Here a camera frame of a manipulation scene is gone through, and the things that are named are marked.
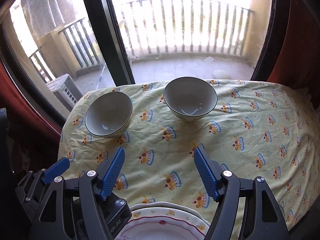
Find floral bowl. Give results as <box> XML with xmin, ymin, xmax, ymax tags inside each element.
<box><xmin>85</xmin><ymin>92</ymin><xmax>133</xmax><ymax>138</ymax></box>
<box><xmin>163</xmin><ymin>76</ymin><xmax>217</xmax><ymax>121</ymax></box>

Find white plate red pattern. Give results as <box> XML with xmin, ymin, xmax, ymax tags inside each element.
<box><xmin>116</xmin><ymin>216</ymin><xmax>204</xmax><ymax>240</ymax></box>

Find plain white bottom plate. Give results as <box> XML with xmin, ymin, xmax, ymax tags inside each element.
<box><xmin>130</xmin><ymin>202</ymin><xmax>206</xmax><ymax>221</ymax></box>

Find white plate yellow flowers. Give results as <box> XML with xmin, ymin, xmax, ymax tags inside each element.
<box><xmin>131</xmin><ymin>204</ymin><xmax>209</xmax><ymax>233</ymax></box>

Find yellow crown-print tablecloth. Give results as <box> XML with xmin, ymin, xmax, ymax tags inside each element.
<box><xmin>59</xmin><ymin>80</ymin><xmax>319</xmax><ymax>228</ymax></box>

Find red curtain left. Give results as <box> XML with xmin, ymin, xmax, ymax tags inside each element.
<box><xmin>1</xmin><ymin>63</ymin><xmax>60</xmax><ymax>146</ymax></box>

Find red curtain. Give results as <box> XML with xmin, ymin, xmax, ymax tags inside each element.
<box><xmin>1</xmin><ymin>63</ymin><xmax>60</xmax><ymax>146</ymax></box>
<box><xmin>267</xmin><ymin>0</ymin><xmax>320</xmax><ymax>91</ymax></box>

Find white air conditioner unit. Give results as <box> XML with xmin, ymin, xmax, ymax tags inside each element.
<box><xmin>46</xmin><ymin>74</ymin><xmax>83</xmax><ymax>112</ymax></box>

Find red curtain right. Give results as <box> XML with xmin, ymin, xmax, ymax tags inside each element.
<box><xmin>267</xmin><ymin>0</ymin><xmax>320</xmax><ymax>91</ymax></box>

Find balcony railing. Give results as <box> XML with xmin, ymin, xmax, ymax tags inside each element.
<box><xmin>115</xmin><ymin>0</ymin><xmax>253</xmax><ymax>60</ymax></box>

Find hanging beige cloth outside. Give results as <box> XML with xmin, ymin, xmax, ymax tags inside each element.
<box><xmin>21</xmin><ymin>0</ymin><xmax>76</xmax><ymax>39</ymax></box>

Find black window frame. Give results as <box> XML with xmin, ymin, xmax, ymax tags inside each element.
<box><xmin>84</xmin><ymin>0</ymin><xmax>135</xmax><ymax>86</ymax></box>

